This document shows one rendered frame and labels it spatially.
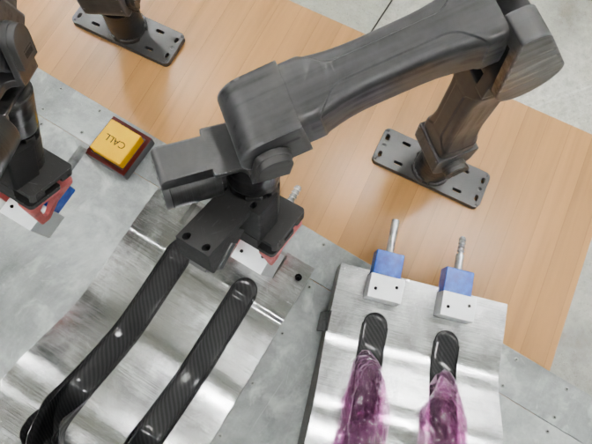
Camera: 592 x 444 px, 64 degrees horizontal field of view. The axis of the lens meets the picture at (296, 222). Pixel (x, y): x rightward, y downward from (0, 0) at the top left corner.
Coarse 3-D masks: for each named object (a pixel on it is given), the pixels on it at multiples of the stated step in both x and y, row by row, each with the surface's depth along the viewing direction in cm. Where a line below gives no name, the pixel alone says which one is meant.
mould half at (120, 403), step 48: (144, 240) 68; (96, 288) 66; (192, 288) 67; (288, 288) 67; (48, 336) 62; (96, 336) 64; (144, 336) 65; (192, 336) 65; (240, 336) 66; (0, 384) 58; (48, 384) 59; (144, 384) 62; (240, 384) 64; (0, 432) 63; (96, 432) 57; (192, 432) 60
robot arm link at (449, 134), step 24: (504, 0) 43; (528, 0) 44; (480, 72) 49; (456, 96) 54; (480, 96) 48; (432, 120) 65; (456, 120) 57; (480, 120) 58; (432, 144) 67; (456, 144) 64; (432, 168) 70
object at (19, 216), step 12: (72, 156) 66; (72, 168) 66; (72, 192) 66; (12, 204) 62; (60, 204) 65; (12, 216) 61; (24, 216) 61; (60, 216) 66; (36, 228) 62; (48, 228) 65
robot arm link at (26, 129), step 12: (12, 96) 47; (24, 96) 48; (0, 108) 46; (12, 108) 47; (24, 108) 48; (36, 108) 51; (12, 120) 48; (24, 120) 49; (36, 120) 51; (24, 132) 50
